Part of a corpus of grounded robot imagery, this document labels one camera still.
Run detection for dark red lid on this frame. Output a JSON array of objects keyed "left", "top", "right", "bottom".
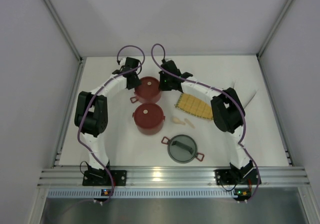
[
  {"left": 132, "top": 103, "right": 165, "bottom": 129},
  {"left": 135, "top": 76, "right": 160, "bottom": 99}
]

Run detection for pink steel pot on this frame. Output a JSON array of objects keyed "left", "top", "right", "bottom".
[
  {"left": 132, "top": 103, "right": 166, "bottom": 135},
  {"left": 130, "top": 76, "right": 162, "bottom": 103}
]

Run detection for metal tongs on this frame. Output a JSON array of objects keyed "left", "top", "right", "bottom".
[{"left": 232, "top": 80, "right": 259, "bottom": 109}]

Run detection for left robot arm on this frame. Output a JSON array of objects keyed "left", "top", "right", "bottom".
[{"left": 74, "top": 57, "right": 143, "bottom": 187}]

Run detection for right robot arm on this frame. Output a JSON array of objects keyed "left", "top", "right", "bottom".
[{"left": 159, "top": 58, "right": 261, "bottom": 185}]

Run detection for bamboo tray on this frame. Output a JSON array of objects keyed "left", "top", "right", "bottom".
[{"left": 175, "top": 93, "right": 214, "bottom": 121}]

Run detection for beige spoon head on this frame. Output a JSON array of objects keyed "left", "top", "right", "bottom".
[{"left": 171, "top": 117, "right": 186, "bottom": 125}]

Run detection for left camera mount white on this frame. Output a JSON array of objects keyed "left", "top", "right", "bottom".
[{"left": 119, "top": 57, "right": 127, "bottom": 66}]

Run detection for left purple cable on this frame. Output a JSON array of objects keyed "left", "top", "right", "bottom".
[{"left": 76, "top": 45, "right": 146, "bottom": 205}]

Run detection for purple cable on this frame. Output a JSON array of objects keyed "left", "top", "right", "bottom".
[
  {"left": 151, "top": 43, "right": 262, "bottom": 205},
  {"left": 76, "top": 45, "right": 146, "bottom": 205}
]

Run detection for beige spoon handle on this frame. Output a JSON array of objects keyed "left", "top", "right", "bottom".
[{"left": 184, "top": 118, "right": 196, "bottom": 129}]

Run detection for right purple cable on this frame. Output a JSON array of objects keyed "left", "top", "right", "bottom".
[{"left": 151, "top": 43, "right": 262, "bottom": 205}]

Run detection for grey lid with handle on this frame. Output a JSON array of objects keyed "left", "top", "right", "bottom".
[{"left": 161, "top": 134, "right": 205, "bottom": 164}]

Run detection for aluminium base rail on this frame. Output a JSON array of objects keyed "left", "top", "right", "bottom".
[{"left": 37, "top": 167, "right": 310, "bottom": 199}]

